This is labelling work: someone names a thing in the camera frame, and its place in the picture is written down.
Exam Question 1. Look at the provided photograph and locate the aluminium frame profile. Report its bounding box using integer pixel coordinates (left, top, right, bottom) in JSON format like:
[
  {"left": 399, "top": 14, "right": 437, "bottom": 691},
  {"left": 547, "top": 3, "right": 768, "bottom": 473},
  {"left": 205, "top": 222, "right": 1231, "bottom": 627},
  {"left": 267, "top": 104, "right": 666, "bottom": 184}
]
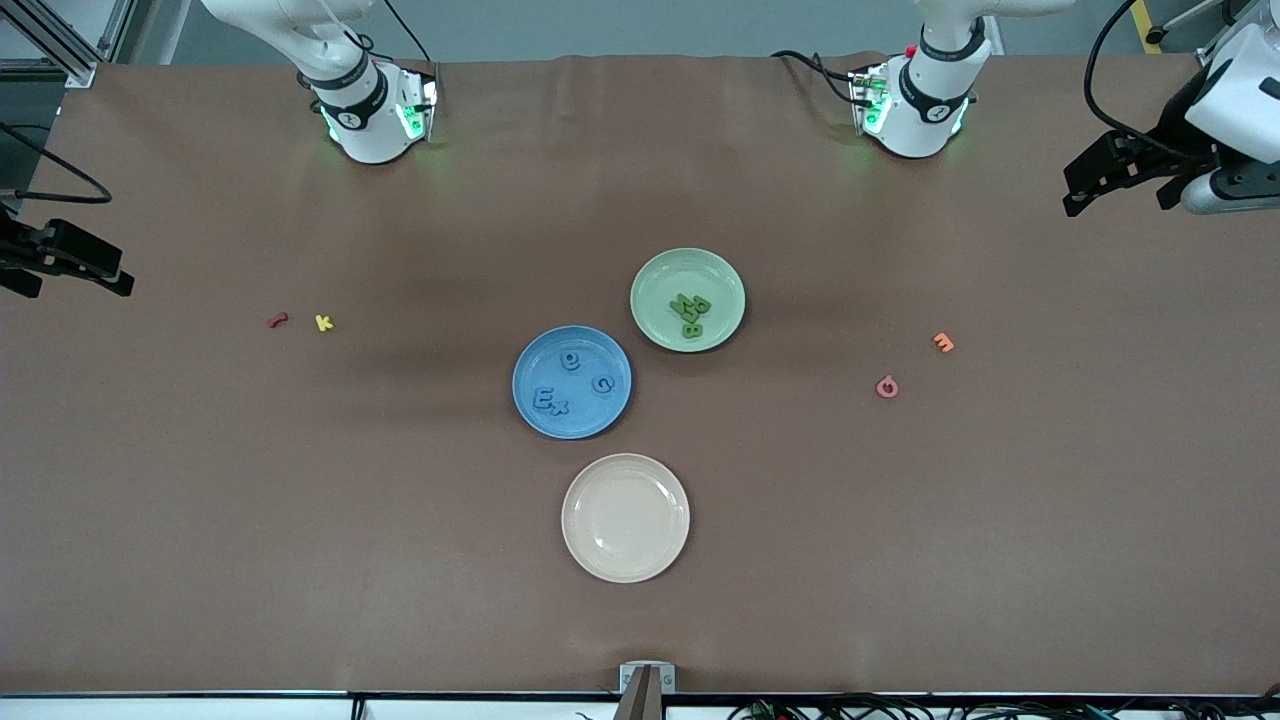
[
  {"left": 1150, "top": 0, "right": 1280, "bottom": 71},
  {"left": 0, "top": 0, "right": 136, "bottom": 89}
]

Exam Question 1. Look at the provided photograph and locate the white table edge rail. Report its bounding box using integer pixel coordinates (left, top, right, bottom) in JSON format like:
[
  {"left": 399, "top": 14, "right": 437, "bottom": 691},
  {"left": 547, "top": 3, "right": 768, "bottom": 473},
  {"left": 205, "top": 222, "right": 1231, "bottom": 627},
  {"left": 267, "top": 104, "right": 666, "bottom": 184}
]
[{"left": 0, "top": 693, "right": 1280, "bottom": 720}]

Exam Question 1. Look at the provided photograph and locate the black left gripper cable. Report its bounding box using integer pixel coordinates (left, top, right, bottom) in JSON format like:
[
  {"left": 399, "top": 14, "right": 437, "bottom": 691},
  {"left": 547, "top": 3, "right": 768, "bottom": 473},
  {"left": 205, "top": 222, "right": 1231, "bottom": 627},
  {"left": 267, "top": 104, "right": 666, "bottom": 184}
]
[{"left": 1084, "top": 0, "right": 1211, "bottom": 166}]

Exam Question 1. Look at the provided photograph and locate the green plate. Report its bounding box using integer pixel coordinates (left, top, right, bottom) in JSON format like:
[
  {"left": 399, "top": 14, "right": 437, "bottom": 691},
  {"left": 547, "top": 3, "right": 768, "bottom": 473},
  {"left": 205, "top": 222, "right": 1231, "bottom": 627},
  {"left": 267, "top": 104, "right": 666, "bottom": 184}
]
[{"left": 630, "top": 247, "right": 747, "bottom": 354}]

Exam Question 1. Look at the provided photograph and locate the brown table cloth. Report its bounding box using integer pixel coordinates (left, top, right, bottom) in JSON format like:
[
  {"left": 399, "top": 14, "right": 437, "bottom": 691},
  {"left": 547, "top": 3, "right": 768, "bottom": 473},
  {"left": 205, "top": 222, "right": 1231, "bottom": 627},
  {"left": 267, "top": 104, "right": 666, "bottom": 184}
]
[{"left": 0, "top": 52, "right": 1280, "bottom": 696}]

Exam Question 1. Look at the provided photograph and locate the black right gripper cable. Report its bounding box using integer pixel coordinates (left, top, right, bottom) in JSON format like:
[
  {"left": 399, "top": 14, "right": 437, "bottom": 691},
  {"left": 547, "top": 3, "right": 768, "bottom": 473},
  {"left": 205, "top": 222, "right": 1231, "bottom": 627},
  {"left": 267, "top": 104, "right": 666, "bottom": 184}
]
[{"left": 0, "top": 122, "right": 113, "bottom": 205}]

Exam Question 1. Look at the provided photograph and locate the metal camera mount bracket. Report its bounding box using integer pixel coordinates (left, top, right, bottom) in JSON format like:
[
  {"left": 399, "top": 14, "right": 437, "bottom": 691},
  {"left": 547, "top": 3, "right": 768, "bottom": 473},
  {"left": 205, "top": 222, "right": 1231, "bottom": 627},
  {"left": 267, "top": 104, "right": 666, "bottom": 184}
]
[{"left": 615, "top": 662, "right": 677, "bottom": 720}]

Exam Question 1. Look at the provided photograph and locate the beige plate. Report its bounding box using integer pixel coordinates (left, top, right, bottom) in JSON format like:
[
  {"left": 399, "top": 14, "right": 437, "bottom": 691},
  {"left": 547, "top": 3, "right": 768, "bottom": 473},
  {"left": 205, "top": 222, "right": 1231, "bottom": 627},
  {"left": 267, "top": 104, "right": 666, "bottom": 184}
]
[{"left": 561, "top": 453, "right": 691, "bottom": 584}]

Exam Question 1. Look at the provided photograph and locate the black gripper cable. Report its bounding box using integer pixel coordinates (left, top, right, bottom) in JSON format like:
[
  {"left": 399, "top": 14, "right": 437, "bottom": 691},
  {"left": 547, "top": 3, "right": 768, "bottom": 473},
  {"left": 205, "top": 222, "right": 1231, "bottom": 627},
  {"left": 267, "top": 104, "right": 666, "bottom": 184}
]
[
  {"left": 1084, "top": 0, "right": 1211, "bottom": 166},
  {"left": 0, "top": 122, "right": 113, "bottom": 205}
]

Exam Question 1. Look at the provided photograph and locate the black arm base cable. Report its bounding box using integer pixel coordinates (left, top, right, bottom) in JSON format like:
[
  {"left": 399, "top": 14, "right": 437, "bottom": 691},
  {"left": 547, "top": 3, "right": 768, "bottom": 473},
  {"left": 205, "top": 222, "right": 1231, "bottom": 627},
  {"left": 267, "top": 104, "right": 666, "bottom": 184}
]
[
  {"left": 770, "top": 50, "right": 863, "bottom": 106},
  {"left": 385, "top": 0, "right": 440, "bottom": 67}
]

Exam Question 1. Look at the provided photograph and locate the blue plate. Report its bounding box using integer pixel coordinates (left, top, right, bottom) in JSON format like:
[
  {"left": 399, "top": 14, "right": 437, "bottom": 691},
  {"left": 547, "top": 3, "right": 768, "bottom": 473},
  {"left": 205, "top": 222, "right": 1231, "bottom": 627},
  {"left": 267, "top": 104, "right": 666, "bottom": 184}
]
[{"left": 512, "top": 325, "right": 633, "bottom": 441}]

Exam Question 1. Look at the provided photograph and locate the tangled cable bundle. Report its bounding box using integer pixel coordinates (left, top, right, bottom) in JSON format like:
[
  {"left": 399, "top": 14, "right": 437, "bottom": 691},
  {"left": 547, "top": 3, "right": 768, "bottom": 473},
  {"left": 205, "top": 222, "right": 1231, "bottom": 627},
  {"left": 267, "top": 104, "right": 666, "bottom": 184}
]
[{"left": 728, "top": 692, "right": 1280, "bottom": 720}]

